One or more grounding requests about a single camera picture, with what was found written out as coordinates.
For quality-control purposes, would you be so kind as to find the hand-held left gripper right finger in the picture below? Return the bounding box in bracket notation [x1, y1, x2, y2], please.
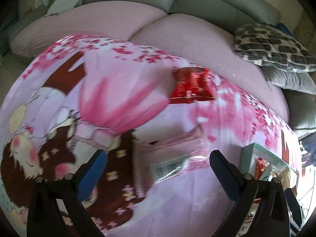
[209, 150, 290, 237]

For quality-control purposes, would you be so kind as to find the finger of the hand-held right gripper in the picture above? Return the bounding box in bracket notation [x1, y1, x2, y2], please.
[284, 189, 304, 231]

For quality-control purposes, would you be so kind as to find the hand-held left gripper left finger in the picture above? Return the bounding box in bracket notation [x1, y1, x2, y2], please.
[27, 149, 108, 237]

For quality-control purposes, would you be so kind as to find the pink snack packet with barcode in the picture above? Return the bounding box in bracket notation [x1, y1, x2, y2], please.
[138, 128, 210, 183]

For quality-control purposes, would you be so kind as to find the shiny red candy packet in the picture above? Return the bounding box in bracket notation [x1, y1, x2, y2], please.
[169, 67, 216, 104]

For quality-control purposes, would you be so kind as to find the pink cartoon printed blanket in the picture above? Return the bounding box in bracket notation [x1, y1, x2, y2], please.
[0, 33, 303, 237]

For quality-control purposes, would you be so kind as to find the black and white patterned pillow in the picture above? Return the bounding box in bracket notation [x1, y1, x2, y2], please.
[233, 23, 316, 73]

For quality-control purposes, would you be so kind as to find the pink sofa seat cover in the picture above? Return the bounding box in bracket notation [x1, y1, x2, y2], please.
[10, 1, 290, 129]

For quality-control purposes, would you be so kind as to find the blue cloth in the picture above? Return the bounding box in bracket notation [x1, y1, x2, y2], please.
[274, 23, 290, 34]

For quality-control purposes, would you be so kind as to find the grey sofa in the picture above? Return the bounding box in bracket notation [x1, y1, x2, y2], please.
[0, 0, 316, 134]

